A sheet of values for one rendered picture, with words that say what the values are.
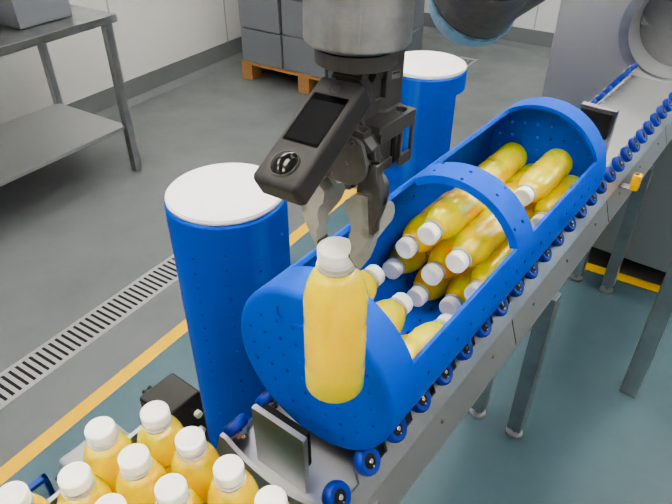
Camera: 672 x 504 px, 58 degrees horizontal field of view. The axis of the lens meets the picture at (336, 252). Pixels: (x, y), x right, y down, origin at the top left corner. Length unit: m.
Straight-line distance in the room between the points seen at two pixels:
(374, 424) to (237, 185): 0.77
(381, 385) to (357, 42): 0.47
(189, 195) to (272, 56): 3.55
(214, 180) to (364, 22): 1.05
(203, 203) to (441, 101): 1.05
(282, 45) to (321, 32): 4.37
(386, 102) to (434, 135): 1.66
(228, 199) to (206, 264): 0.16
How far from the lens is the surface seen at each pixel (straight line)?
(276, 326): 0.89
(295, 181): 0.47
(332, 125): 0.50
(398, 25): 0.50
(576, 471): 2.27
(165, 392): 1.04
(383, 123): 0.54
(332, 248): 0.60
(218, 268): 1.41
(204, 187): 1.47
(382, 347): 0.81
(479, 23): 0.62
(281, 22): 4.83
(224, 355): 1.59
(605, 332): 2.79
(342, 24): 0.49
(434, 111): 2.18
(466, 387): 1.19
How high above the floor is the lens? 1.75
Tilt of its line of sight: 36 degrees down
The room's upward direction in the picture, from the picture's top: straight up
